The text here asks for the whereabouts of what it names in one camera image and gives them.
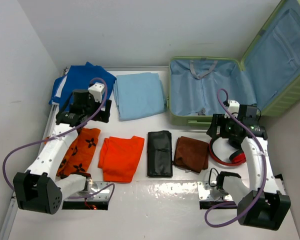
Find dark blue garment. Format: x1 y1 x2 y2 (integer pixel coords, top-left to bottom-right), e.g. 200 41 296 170
49 62 116 107

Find light blue garment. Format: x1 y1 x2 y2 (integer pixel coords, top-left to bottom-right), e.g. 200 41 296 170
113 72 166 122

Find plain orange cloth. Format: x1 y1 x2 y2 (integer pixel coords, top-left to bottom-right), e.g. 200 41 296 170
97 135 145 184

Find orange black patterned cloth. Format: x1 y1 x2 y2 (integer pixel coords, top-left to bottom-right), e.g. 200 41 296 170
56 128 101 179

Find black pouch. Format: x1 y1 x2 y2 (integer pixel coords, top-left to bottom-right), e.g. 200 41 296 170
147 130 173 178

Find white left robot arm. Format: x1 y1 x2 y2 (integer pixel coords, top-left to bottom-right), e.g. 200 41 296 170
13 83 107 215

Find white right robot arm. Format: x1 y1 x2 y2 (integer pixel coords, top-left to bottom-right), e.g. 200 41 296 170
207 100 291 231

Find red black headphones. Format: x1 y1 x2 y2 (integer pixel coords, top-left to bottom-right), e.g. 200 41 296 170
209 135 246 167

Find brown folded towel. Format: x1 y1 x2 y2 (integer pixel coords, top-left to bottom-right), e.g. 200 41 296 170
173 136 209 174

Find green suitcase blue lining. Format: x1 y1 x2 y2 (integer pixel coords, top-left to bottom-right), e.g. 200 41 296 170
167 0 300 127

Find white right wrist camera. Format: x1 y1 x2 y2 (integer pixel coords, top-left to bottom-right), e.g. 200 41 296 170
223 100 240 119

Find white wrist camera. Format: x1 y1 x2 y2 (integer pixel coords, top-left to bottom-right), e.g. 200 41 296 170
88 82 105 103
223 100 240 119

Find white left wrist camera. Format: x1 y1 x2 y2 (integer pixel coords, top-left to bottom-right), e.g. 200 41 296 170
88 82 105 103

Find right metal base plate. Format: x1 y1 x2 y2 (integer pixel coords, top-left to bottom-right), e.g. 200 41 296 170
197 181 233 203

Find metal base plate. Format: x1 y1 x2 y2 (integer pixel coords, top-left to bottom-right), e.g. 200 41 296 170
65 179 112 202
197 181 233 203

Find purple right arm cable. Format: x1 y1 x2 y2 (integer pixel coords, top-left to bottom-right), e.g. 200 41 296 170
204 88 268 228

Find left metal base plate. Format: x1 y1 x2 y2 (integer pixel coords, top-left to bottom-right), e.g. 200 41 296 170
65 179 112 202

